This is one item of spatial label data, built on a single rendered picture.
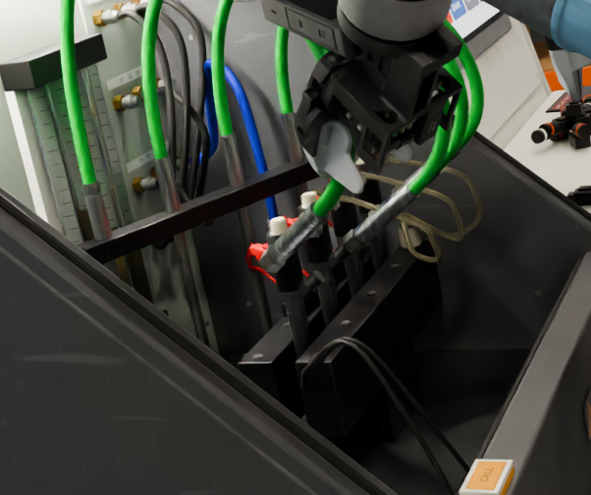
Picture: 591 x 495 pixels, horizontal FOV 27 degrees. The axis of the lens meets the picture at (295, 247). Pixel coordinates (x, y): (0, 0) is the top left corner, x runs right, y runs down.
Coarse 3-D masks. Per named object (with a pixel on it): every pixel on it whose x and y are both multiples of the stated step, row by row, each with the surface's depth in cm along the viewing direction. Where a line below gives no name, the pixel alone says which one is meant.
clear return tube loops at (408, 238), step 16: (368, 176) 135; (464, 176) 138; (320, 192) 127; (432, 192) 132; (368, 208) 127; (480, 208) 139; (400, 224) 144; (416, 224) 126; (400, 240) 143; (416, 240) 143; (432, 240) 126; (416, 256) 131
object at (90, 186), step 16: (64, 0) 116; (64, 16) 117; (64, 32) 118; (64, 48) 119; (320, 48) 95; (64, 64) 120; (64, 80) 121; (80, 96) 122; (80, 112) 122; (80, 128) 122; (80, 144) 123; (352, 144) 96; (80, 160) 124; (352, 160) 97; (96, 192) 125; (336, 192) 99; (320, 208) 101
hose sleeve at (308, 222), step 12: (312, 204) 102; (300, 216) 103; (312, 216) 101; (288, 228) 105; (300, 228) 103; (312, 228) 102; (276, 240) 106; (288, 240) 104; (300, 240) 104; (276, 252) 106; (288, 252) 106
